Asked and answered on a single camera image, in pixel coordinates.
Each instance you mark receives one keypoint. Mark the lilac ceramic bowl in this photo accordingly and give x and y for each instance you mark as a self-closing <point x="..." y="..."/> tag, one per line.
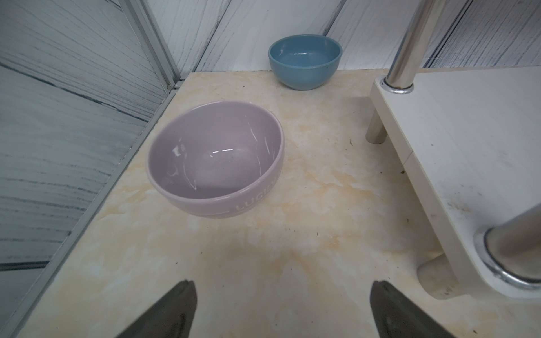
<point x="218" y="160"/>

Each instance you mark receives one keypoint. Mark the blue ceramic bowl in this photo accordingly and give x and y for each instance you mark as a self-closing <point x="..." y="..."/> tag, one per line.
<point x="304" y="62"/>

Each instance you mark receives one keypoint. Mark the left aluminium frame post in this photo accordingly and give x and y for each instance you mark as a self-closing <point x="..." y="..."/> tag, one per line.
<point x="82" y="85"/>

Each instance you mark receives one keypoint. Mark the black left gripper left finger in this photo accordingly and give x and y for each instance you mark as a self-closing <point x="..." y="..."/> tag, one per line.
<point x="171" y="316"/>

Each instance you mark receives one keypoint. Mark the white two-tier shelf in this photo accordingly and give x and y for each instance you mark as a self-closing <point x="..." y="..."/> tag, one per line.
<point x="469" y="141"/>

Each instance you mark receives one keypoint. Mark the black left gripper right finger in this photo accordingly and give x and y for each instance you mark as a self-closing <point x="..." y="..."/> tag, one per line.
<point x="395" y="315"/>

